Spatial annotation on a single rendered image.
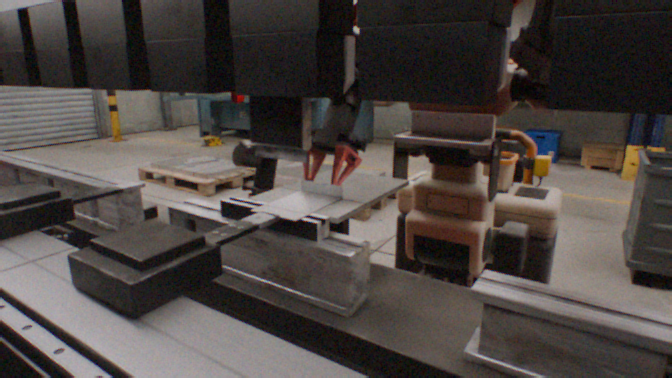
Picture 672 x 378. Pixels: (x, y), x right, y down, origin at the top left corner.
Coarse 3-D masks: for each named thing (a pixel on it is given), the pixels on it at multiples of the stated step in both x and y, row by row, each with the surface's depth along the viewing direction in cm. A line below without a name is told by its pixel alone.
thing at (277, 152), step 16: (256, 96) 62; (272, 96) 60; (256, 112) 62; (272, 112) 61; (288, 112) 59; (304, 112) 58; (256, 128) 63; (272, 128) 61; (288, 128) 60; (304, 128) 59; (256, 144) 65; (272, 144) 62; (288, 144) 60; (304, 144) 59; (288, 160) 62; (304, 160) 61
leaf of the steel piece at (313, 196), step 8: (304, 184) 74; (312, 184) 73; (320, 184) 73; (328, 184) 72; (296, 192) 74; (304, 192) 74; (312, 192) 74; (320, 192) 73; (328, 192) 72; (336, 192) 71; (280, 200) 69; (288, 200) 69; (296, 200) 69; (304, 200) 69; (312, 200) 69; (320, 200) 69; (328, 200) 69; (336, 200) 70; (288, 208) 65; (296, 208) 65; (304, 208) 65; (312, 208) 65; (320, 208) 66
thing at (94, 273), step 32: (160, 224) 49; (256, 224) 58; (96, 256) 44; (128, 256) 41; (160, 256) 42; (192, 256) 44; (96, 288) 42; (128, 288) 38; (160, 288) 41; (192, 288) 44
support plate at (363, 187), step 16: (320, 176) 86; (352, 176) 86; (368, 176) 86; (272, 192) 75; (288, 192) 75; (352, 192) 75; (368, 192) 75; (384, 192) 75; (336, 208) 66; (352, 208) 66
